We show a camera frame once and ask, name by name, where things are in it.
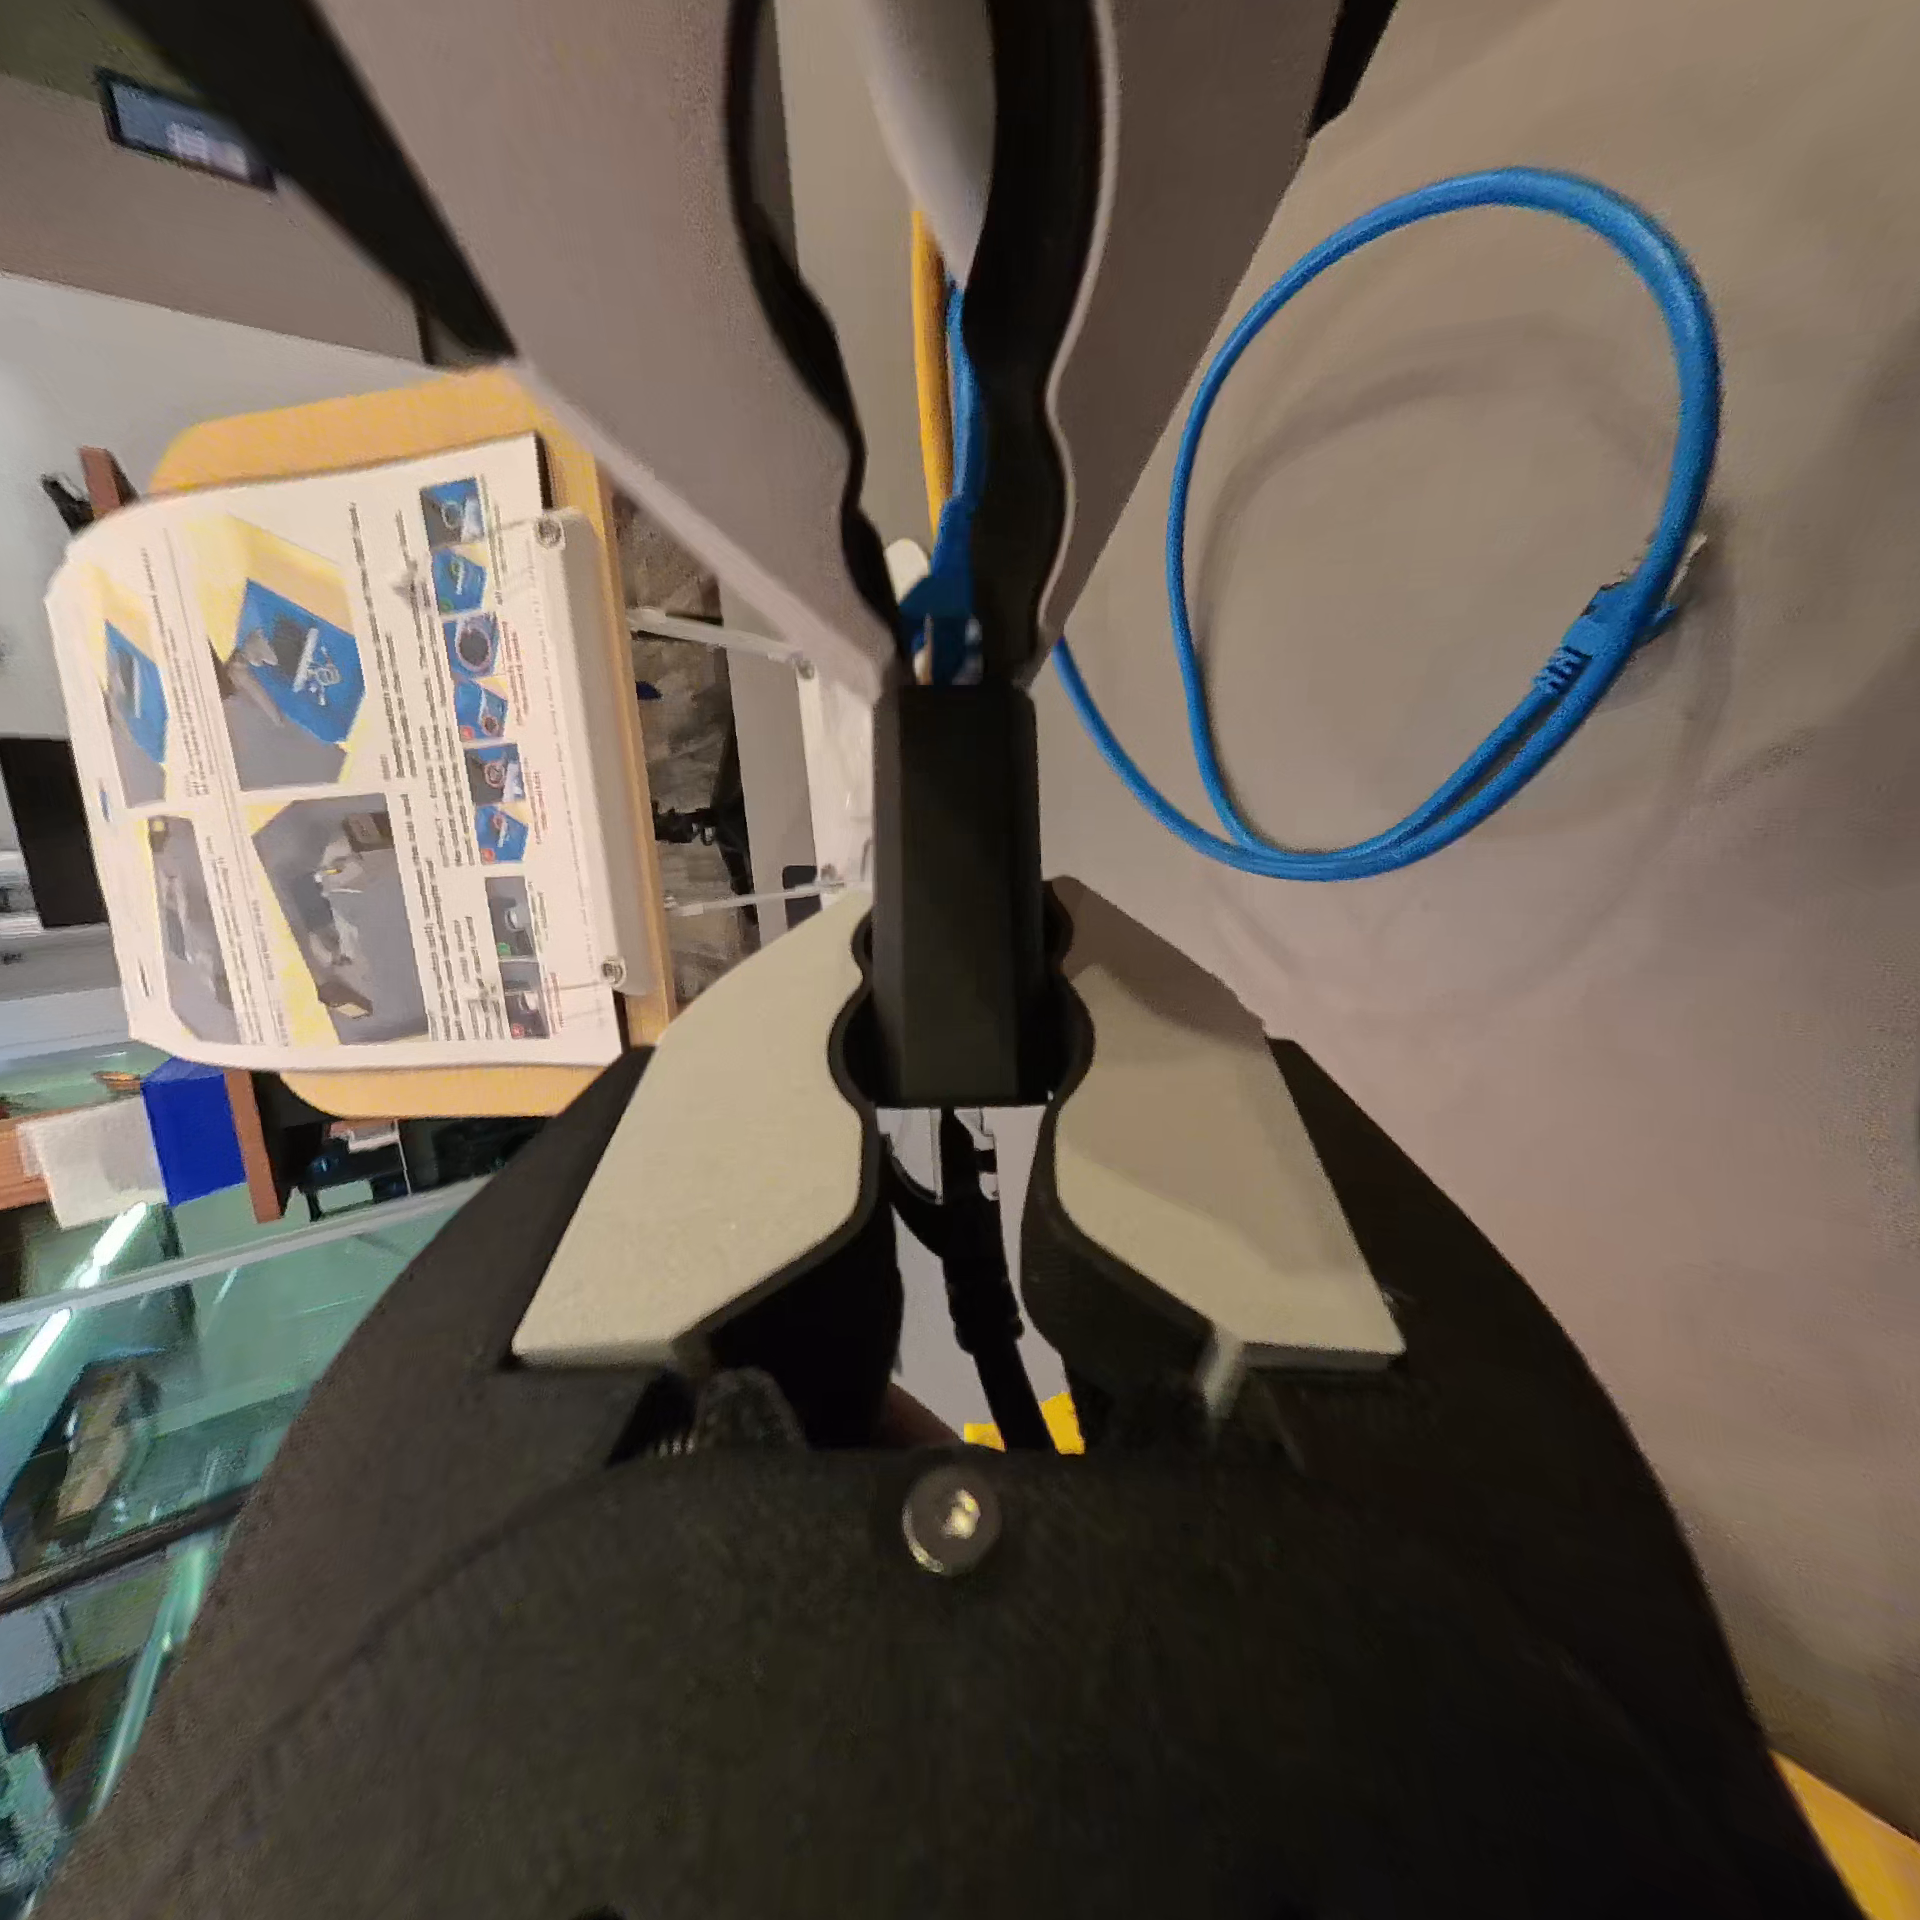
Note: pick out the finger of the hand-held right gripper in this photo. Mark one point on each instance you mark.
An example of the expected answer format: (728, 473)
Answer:
(599, 196)
(1185, 182)

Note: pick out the black wall tablet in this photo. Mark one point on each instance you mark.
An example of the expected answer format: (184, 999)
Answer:
(188, 134)

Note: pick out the blue box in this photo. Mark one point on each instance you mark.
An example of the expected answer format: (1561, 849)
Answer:
(196, 1125)

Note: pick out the instruction sheet on stand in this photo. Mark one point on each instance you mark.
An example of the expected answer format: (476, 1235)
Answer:
(450, 1093)

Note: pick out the black network switch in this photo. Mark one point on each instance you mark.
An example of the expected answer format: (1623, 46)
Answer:
(956, 902)

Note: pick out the black monitor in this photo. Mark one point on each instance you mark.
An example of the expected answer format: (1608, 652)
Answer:
(45, 825)

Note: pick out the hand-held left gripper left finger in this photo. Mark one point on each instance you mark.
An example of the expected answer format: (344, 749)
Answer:
(705, 1184)

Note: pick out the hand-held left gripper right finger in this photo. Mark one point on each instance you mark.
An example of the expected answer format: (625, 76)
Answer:
(1201, 1184)

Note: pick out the yellow plastic bin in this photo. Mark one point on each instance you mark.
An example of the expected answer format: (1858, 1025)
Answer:
(1881, 1876)

